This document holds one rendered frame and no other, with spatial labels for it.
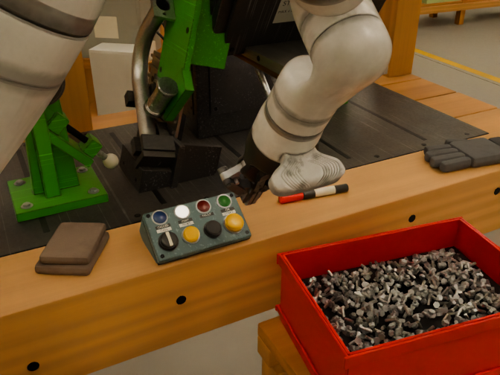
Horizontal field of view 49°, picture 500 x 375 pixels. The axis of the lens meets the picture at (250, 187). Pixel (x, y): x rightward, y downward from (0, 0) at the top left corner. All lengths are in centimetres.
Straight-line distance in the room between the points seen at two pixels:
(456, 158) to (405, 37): 67
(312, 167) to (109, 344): 42
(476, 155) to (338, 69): 70
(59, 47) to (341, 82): 27
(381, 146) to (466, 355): 55
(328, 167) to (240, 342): 141
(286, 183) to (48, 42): 36
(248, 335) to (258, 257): 114
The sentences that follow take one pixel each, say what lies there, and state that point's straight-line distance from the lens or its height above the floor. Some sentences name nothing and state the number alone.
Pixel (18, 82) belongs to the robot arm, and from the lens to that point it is 29.
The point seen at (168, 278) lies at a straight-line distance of 82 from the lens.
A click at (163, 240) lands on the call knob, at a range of 80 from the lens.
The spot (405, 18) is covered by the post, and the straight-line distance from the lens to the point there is 170.
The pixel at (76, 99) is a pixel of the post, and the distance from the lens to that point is 131.
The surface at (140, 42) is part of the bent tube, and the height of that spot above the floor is 113.
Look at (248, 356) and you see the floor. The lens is 193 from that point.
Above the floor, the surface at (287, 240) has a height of 88.
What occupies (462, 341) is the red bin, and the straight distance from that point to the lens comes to 75.
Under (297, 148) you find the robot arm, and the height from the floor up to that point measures 113.
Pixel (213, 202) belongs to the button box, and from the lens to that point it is 85.
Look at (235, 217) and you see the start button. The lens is 84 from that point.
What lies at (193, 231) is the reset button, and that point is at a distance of 81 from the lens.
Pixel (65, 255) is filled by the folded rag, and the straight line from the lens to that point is 81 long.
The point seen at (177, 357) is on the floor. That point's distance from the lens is 194.
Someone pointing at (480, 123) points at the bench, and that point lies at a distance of 144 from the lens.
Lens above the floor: 138
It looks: 29 degrees down
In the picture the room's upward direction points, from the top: straight up
